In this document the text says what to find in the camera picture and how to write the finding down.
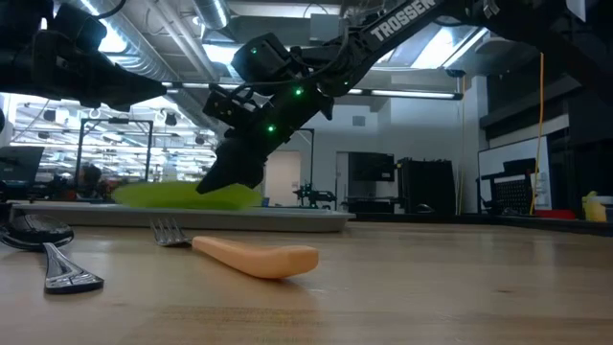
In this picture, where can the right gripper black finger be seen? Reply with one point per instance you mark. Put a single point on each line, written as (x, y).
(234, 167)

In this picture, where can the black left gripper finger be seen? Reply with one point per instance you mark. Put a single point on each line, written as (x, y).
(141, 88)

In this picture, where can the green plate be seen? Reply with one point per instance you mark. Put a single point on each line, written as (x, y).
(163, 195)

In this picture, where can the shiny metal spoon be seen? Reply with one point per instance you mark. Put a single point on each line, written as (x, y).
(38, 230)

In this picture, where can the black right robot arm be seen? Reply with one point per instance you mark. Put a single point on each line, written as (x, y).
(402, 19)

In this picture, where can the small background robot arm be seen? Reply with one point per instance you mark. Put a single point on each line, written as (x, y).
(313, 195)

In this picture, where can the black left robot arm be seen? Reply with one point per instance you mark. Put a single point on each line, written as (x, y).
(19, 62)

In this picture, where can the grey tray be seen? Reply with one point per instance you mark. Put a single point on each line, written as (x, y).
(201, 219)

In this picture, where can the white door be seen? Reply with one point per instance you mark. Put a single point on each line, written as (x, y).
(282, 179)

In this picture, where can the seated person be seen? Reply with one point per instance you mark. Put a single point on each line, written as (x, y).
(91, 178)

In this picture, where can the dark computer monitor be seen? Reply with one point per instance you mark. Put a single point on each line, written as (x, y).
(19, 165)

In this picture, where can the long ceiling light bar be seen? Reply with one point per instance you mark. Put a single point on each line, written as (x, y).
(412, 94)

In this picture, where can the black cabinet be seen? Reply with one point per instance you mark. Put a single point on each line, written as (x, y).
(426, 187)

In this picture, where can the whiteboard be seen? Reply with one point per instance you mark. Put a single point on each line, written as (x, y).
(507, 153)

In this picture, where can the black perforated cart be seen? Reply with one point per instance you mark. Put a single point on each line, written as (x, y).
(512, 194)

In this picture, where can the red flat object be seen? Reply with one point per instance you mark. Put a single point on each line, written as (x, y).
(555, 214)

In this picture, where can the yellow bottle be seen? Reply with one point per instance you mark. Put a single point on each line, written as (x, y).
(594, 208)

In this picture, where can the black metal frame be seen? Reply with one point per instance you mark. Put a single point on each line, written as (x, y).
(115, 122)

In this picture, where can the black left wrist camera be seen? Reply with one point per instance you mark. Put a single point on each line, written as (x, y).
(81, 21)

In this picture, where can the black wall screen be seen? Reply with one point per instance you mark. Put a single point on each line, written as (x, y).
(371, 167)

